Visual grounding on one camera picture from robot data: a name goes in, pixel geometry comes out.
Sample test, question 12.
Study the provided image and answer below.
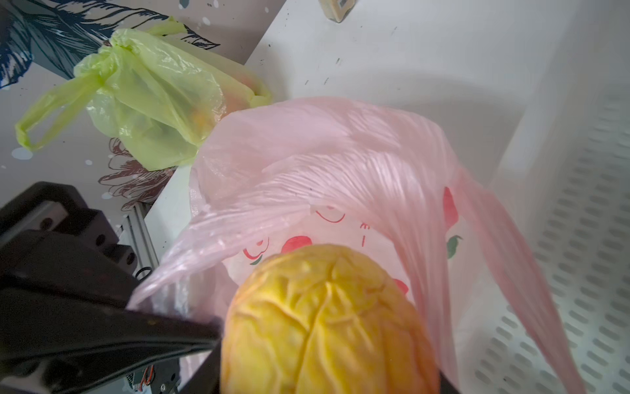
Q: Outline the green plastic bag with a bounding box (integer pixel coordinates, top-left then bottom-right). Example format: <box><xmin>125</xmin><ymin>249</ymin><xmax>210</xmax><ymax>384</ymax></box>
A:
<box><xmin>16</xmin><ymin>17</ymin><xmax>272</xmax><ymax>171</ymax></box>

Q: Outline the orange peach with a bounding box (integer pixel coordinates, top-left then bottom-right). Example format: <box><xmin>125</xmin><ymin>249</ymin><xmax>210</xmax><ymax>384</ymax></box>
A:
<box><xmin>220</xmin><ymin>245</ymin><xmax>440</xmax><ymax>393</ymax></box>

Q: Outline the pale spice jar black lid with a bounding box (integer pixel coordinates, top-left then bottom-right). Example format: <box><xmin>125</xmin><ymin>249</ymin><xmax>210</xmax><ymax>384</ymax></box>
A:
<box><xmin>319</xmin><ymin>0</ymin><xmax>356</xmax><ymax>23</ymax></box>

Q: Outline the white perforated plastic basket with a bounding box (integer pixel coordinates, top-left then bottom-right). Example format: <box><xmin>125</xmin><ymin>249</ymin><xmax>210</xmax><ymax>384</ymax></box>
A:
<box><xmin>454</xmin><ymin>0</ymin><xmax>630</xmax><ymax>394</ymax></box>

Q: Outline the pink plastic bag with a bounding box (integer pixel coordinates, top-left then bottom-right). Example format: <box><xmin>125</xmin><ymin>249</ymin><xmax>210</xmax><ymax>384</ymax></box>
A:
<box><xmin>128</xmin><ymin>98</ymin><xmax>586</xmax><ymax>393</ymax></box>

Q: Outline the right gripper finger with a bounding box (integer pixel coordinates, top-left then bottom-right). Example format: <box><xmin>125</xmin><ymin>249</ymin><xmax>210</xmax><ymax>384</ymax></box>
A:
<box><xmin>180</xmin><ymin>342</ymin><xmax>221</xmax><ymax>394</ymax></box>

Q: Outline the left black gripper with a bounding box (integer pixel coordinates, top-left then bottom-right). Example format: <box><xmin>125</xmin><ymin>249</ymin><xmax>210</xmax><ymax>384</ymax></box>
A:
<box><xmin>1</xmin><ymin>182</ymin><xmax>221</xmax><ymax>393</ymax></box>

